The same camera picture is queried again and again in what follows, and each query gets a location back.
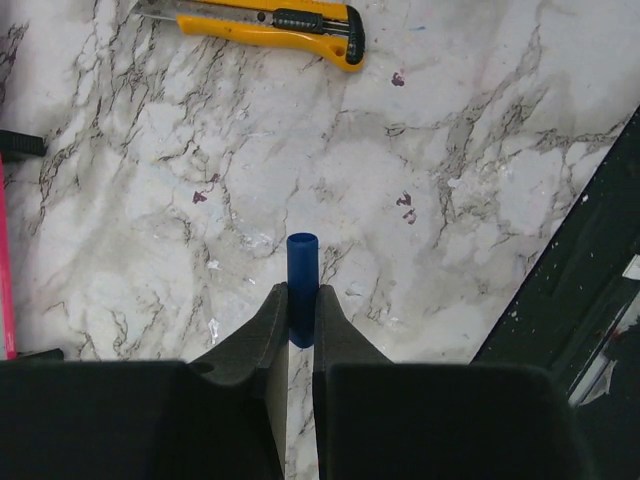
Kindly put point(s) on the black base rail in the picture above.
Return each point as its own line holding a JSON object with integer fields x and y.
{"x": 576, "y": 314}

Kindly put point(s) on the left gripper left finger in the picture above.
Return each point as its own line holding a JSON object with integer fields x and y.
{"x": 221, "y": 416}

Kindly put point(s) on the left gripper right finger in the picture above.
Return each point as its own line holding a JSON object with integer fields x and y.
{"x": 376, "y": 419}

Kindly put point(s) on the blue marker cap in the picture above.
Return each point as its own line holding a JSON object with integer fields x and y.
{"x": 303, "y": 286}

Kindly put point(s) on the yellow utility knife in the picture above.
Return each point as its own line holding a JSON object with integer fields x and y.
{"x": 333, "y": 31}

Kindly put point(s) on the pink framed whiteboard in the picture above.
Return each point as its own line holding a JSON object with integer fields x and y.
{"x": 15, "y": 146}

